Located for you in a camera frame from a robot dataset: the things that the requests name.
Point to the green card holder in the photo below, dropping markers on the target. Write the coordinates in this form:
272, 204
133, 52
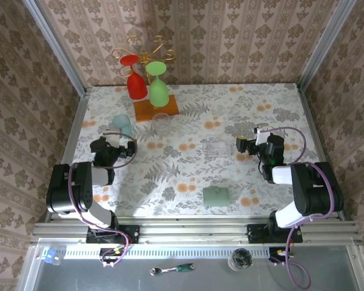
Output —
216, 196

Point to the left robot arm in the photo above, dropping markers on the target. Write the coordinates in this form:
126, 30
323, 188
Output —
63, 188

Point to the teal plastic cup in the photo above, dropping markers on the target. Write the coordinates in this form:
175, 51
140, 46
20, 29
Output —
121, 122

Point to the wooden rack base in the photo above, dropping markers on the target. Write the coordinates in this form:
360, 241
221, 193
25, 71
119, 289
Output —
142, 110

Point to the clear plastic cup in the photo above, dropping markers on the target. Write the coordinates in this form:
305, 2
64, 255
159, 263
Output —
161, 122

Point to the red wine glass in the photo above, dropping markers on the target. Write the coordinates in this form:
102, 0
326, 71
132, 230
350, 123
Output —
136, 88

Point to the green wine glass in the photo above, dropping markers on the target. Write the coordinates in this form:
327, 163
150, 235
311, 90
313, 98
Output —
157, 94

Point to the floral tablecloth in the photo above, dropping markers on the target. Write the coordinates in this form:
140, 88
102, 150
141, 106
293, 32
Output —
170, 209

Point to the black power connector block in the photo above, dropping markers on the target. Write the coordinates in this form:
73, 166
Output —
276, 253
109, 253

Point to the clear glass jar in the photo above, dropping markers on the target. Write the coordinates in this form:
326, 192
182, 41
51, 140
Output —
240, 259

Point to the blue white connector box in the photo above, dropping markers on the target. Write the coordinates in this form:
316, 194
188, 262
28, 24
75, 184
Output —
49, 257

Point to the grey metal tray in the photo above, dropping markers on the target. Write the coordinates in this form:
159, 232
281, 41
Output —
200, 282

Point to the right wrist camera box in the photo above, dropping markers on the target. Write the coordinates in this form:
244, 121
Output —
262, 133

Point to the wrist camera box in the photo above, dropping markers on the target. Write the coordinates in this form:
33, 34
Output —
113, 138
262, 133

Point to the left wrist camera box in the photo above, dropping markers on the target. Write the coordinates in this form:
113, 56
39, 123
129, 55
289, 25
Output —
113, 138

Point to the aluminium side rail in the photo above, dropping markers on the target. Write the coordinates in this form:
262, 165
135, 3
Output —
310, 121
77, 121

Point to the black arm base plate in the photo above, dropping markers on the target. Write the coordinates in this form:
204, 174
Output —
254, 233
133, 233

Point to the aluminium front frame rail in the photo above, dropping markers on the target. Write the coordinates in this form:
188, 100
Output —
194, 230

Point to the aluminium frame post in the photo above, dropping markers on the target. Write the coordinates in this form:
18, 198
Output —
327, 42
54, 45

